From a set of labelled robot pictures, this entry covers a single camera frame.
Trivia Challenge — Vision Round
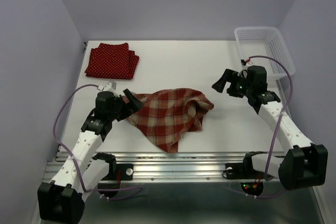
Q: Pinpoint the red plaid skirt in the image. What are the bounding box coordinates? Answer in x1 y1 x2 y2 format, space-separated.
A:
128 88 214 153

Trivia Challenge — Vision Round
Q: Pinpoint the white plastic basket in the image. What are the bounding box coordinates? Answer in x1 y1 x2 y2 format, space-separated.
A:
234 27 296 81

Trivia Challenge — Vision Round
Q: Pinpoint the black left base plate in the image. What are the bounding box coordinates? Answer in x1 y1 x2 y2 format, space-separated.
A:
102 163 134 182

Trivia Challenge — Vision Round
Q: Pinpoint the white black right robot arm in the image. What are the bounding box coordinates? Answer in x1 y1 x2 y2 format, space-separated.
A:
212 66 328 190

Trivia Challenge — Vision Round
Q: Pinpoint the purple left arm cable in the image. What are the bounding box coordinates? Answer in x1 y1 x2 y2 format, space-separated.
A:
52 83 144 201

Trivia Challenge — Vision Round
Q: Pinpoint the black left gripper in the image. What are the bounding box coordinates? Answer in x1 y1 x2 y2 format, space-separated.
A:
109 89 144 122

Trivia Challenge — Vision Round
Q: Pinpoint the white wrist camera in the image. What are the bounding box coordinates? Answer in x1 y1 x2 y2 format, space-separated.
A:
240 58 253 68
97 81 117 93

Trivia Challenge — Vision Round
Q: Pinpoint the red polka dot skirt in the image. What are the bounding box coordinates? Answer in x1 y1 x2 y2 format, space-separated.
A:
85 43 140 80

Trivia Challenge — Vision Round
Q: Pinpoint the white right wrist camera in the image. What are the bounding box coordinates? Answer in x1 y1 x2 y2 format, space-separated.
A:
240 58 253 68

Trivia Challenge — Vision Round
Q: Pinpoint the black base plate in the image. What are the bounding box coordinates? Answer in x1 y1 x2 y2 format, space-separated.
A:
222 163 274 180
102 163 134 182

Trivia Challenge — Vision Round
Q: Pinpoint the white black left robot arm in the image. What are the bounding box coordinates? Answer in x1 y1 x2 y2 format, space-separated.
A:
37 89 143 223

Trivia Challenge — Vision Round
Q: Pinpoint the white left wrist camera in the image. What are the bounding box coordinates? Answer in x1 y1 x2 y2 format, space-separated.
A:
97 81 117 93

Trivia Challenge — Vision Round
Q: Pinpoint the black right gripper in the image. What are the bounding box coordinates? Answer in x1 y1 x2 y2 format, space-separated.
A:
210 68 253 98

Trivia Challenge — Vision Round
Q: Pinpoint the aluminium mounting rail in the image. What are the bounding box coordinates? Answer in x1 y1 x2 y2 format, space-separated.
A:
43 151 321 183

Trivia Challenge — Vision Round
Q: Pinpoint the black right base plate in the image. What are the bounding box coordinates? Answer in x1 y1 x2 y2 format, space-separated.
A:
222 163 274 180

